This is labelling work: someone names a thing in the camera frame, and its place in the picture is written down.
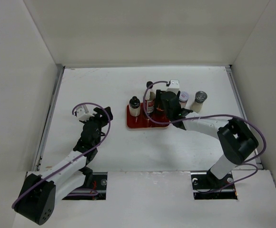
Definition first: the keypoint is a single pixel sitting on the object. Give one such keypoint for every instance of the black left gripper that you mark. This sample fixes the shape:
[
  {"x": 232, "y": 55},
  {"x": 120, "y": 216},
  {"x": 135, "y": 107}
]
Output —
[{"x": 101, "y": 115}]

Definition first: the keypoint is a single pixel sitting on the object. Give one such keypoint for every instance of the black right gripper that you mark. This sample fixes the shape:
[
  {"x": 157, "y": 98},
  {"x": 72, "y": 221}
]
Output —
[{"x": 158, "y": 98}]

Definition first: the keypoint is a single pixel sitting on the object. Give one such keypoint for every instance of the white lid spice jar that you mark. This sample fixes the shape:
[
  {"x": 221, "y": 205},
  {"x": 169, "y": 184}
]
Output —
[{"x": 183, "y": 99}]

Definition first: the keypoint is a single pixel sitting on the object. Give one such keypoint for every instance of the dark red sauce bottle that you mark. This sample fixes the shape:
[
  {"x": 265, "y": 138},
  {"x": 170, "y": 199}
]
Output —
[{"x": 149, "y": 101}]

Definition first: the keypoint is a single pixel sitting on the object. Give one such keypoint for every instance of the grey lid spice jar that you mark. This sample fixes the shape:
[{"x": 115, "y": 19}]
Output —
[{"x": 200, "y": 98}]

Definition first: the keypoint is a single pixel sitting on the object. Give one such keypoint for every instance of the black cap clear bottle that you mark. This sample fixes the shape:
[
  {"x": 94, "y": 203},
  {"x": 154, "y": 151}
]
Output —
[{"x": 134, "y": 106}]

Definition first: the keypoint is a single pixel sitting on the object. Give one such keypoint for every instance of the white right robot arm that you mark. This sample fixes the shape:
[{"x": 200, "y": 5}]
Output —
[{"x": 236, "y": 139}]

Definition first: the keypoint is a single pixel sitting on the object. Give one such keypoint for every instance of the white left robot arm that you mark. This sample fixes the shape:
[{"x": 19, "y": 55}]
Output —
[{"x": 40, "y": 193}]

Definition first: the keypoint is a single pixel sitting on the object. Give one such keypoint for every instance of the red lacquer tray gold rim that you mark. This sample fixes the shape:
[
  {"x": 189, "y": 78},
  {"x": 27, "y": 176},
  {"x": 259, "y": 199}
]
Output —
[{"x": 141, "y": 121}]

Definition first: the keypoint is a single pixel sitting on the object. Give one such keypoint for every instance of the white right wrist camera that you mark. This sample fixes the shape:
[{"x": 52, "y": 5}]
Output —
[{"x": 173, "y": 86}]

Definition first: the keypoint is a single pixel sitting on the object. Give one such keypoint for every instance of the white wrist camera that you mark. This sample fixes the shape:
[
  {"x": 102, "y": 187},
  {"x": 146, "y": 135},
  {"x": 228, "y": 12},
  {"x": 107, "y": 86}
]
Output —
[
  {"x": 82, "y": 113},
  {"x": 173, "y": 86}
]

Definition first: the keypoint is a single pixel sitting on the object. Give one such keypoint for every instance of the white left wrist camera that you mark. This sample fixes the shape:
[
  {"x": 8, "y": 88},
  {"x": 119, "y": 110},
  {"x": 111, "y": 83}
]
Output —
[{"x": 82, "y": 113}]

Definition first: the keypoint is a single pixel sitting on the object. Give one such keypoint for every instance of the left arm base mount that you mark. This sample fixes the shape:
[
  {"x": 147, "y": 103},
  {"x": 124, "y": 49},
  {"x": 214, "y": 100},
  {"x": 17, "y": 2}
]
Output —
[{"x": 93, "y": 188}]

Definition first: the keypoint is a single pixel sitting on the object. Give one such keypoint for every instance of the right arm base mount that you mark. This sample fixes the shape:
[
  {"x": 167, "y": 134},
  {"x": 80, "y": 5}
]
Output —
[{"x": 206, "y": 189}]

